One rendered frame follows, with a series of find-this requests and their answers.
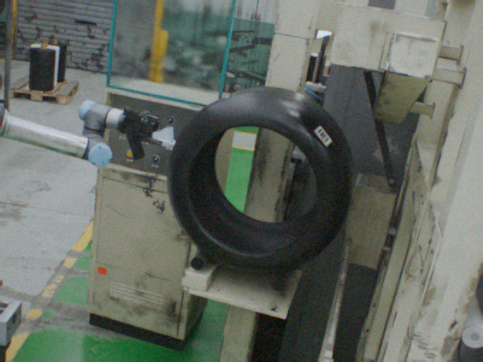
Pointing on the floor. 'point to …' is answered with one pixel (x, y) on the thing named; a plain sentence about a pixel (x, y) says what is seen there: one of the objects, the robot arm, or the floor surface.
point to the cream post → (272, 154)
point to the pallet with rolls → (47, 74)
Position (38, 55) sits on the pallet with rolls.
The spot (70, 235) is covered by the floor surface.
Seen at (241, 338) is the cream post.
